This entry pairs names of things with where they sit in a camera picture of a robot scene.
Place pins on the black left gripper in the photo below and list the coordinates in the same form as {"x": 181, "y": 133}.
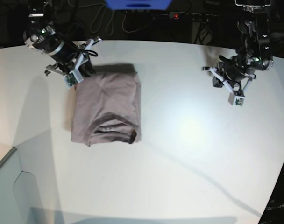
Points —
{"x": 235, "y": 68}

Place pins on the mauve grey t-shirt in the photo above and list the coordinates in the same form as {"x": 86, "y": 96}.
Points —
{"x": 107, "y": 106}

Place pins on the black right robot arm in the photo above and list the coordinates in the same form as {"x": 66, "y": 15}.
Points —
{"x": 41, "y": 13}

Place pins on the blue plastic box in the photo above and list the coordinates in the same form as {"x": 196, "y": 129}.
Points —
{"x": 138, "y": 4}

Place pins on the grey table side panel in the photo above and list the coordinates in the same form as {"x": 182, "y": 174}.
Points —
{"x": 15, "y": 202}

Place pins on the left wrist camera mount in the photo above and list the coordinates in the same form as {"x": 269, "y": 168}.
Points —
{"x": 236, "y": 89}

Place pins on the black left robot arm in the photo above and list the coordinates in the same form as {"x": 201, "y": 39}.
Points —
{"x": 255, "y": 52}

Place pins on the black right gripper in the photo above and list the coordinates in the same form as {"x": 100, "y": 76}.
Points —
{"x": 46, "y": 40}

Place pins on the black power strip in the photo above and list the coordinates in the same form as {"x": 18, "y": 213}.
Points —
{"x": 194, "y": 17}

